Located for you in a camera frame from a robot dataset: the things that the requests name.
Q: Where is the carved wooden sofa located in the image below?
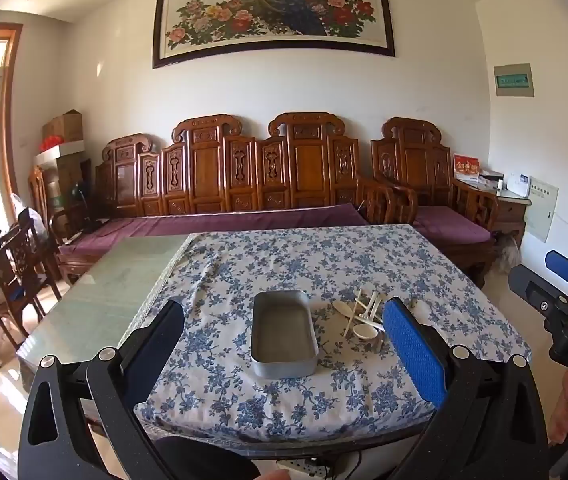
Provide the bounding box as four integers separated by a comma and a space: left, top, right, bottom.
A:
50, 114, 419, 286

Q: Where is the grey metal tray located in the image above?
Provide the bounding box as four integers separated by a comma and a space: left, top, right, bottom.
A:
250, 290, 320, 379

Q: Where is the red box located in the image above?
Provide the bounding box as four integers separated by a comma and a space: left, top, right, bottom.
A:
452, 154, 484, 181

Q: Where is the carved wooden armchair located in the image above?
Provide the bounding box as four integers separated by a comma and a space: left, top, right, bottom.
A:
370, 117, 498, 288

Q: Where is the white plastic bag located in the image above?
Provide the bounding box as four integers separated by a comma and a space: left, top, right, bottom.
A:
10, 192, 47, 241

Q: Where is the white slim plastic spoon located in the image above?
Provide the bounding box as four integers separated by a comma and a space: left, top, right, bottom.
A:
361, 291, 385, 323

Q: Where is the wooden side table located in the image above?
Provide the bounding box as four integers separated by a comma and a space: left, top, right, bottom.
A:
452, 177, 532, 248

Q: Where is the grey fluffy thing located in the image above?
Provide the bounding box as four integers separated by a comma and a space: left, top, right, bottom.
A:
494, 232, 522, 273

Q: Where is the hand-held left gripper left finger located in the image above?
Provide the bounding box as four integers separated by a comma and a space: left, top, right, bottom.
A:
18, 301, 185, 480

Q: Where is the white lidded carton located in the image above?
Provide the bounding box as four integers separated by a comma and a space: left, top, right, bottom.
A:
35, 140, 86, 168

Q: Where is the brown cardboard box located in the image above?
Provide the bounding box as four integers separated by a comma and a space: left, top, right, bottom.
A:
41, 110, 84, 147

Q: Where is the black desk lamp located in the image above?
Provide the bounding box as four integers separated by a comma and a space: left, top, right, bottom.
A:
66, 182, 96, 233

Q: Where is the cream chopstick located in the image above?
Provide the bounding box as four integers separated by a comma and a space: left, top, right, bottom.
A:
344, 288, 363, 338

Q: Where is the person's right hand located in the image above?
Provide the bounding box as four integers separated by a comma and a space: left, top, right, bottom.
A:
548, 370, 568, 446

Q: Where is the white power strip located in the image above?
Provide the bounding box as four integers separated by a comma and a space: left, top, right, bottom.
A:
276, 455, 335, 478

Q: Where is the framed peacock painting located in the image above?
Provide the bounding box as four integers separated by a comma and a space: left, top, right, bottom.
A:
152, 0, 396, 70

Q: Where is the grey wall panel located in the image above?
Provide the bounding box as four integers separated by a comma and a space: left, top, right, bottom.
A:
492, 63, 535, 98

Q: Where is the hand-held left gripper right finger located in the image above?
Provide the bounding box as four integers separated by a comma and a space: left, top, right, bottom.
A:
382, 297, 550, 480

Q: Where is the blue floral tablecloth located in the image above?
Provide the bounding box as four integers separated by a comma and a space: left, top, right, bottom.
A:
118, 224, 532, 443

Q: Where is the white electrical wall box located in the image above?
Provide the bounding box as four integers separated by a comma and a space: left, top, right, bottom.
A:
522, 176, 559, 245

